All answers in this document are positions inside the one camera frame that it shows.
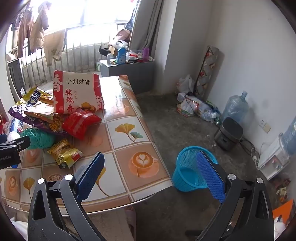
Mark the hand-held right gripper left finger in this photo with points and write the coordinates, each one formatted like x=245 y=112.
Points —
x=90 y=176

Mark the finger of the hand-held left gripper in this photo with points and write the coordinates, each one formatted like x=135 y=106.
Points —
x=18 y=143

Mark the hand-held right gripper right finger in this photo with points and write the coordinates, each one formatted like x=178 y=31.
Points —
x=211 y=176

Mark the blue plastic basket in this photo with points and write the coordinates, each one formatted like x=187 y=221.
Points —
x=185 y=176

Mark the white red snack bag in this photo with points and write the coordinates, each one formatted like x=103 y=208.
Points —
x=76 y=90

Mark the teal plastic bag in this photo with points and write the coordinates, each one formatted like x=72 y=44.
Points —
x=39 y=138

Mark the purple snack bag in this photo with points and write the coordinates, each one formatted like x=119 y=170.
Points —
x=18 y=114

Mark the yellow snack packet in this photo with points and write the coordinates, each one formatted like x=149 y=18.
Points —
x=63 y=154

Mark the orange snack wrapper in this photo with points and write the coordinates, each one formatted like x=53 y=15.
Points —
x=39 y=111

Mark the gold patterned snack packet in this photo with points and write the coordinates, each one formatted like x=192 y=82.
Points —
x=56 y=125

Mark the black rice cooker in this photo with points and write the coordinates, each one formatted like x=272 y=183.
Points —
x=227 y=134

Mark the yellow blue snack bag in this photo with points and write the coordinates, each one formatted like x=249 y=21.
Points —
x=34 y=97

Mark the red snack packet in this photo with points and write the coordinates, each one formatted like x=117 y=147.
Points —
x=78 y=125

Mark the white water dispenser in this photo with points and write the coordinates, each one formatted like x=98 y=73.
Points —
x=270 y=160

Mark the black board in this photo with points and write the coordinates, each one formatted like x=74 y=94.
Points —
x=16 y=76

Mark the pile of floor litter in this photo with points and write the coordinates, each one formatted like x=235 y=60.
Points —
x=196 y=106

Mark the clear blue water jug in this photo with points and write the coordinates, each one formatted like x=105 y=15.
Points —
x=290 y=139
x=235 y=109

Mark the orange folder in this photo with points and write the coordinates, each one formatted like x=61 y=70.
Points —
x=283 y=212

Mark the white plastic bag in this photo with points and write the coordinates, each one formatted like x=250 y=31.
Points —
x=185 y=84

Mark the beige hanging garment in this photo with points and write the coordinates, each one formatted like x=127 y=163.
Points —
x=54 y=48

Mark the metal balcony railing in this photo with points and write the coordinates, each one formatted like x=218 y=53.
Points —
x=81 y=58

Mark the patterned rolled mat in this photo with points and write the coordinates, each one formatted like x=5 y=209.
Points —
x=205 y=69

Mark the white green bag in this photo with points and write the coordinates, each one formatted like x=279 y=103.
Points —
x=99 y=66

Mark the brown hanging jacket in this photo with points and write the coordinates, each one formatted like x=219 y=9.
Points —
x=24 y=32

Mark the grey cabinet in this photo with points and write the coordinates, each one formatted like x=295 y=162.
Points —
x=134 y=74

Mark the tan puffy coat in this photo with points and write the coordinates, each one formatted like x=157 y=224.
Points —
x=38 y=30

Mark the small white bottle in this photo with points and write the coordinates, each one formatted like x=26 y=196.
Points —
x=109 y=59

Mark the dark hanging garment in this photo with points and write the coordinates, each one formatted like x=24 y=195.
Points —
x=16 y=22

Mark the blue detergent bottle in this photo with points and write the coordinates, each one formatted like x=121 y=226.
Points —
x=121 y=56

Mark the clutter of small items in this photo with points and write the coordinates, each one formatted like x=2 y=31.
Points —
x=137 y=56

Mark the purple cup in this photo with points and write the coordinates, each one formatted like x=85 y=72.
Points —
x=146 y=55

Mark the pink bag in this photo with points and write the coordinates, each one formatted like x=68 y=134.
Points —
x=122 y=34

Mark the window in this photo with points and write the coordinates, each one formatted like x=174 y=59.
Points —
x=92 y=11

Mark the grey curtain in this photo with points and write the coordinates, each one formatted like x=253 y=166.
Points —
x=145 y=27

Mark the wall socket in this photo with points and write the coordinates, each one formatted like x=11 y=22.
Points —
x=265 y=126

